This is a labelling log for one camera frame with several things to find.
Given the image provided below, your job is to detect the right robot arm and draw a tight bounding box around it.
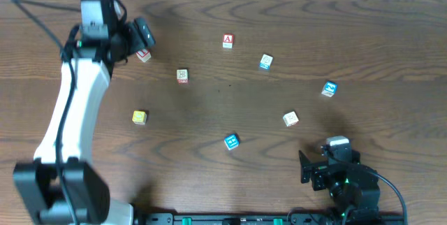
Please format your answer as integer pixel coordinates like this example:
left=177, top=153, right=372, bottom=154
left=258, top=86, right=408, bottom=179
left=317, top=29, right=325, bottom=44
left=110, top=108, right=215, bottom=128
left=299, top=145, right=380, bottom=222

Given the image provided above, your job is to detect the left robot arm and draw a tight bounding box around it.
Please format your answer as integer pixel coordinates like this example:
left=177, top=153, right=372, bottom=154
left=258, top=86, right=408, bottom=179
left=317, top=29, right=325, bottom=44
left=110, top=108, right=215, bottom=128
left=13, top=17, right=155, bottom=224

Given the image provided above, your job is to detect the red letter I block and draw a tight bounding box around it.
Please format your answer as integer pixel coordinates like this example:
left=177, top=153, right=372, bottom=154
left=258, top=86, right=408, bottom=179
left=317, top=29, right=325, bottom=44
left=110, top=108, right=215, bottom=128
left=136, top=48, right=152, bottom=63

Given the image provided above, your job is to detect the yellow block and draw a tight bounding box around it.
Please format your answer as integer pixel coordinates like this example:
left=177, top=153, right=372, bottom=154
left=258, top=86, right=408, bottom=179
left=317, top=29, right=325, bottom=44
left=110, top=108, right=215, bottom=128
left=132, top=110, right=147, bottom=124

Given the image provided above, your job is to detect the blue number 2 block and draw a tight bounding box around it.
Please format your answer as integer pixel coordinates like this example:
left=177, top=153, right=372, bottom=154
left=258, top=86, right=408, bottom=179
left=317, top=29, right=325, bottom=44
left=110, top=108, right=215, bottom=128
left=321, top=81, right=337, bottom=97

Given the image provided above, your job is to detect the red letter A block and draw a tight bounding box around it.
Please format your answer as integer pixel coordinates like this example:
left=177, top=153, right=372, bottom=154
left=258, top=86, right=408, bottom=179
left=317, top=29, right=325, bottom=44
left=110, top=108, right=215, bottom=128
left=222, top=34, right=234, bottom=49

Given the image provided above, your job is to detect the white M letter block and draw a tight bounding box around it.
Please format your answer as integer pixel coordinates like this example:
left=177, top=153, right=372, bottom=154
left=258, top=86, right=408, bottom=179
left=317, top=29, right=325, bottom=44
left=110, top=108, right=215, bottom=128
left=283, top=110, right=299, bottom=127

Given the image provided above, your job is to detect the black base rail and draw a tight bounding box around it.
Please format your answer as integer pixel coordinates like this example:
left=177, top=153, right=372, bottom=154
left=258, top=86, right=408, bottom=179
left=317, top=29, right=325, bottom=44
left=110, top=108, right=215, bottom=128
left=131, top=212, right=404, bottom=225

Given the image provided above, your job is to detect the white red-sided block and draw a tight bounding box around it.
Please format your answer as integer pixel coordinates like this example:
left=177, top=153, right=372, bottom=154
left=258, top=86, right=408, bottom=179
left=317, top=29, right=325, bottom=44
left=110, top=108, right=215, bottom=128
left=177, top=68, right=189, bottom=84

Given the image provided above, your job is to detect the white blue-sided block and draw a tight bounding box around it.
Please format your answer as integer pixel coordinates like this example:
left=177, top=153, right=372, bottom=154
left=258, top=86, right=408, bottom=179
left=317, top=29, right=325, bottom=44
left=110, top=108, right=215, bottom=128
left=259, top=54, right=273, bottom=70

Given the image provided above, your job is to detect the blue top block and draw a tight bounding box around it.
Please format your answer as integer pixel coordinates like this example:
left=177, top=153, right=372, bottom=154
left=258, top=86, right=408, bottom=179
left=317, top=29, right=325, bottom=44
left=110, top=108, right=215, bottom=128
left=224, top=133, right=240, bottom=150

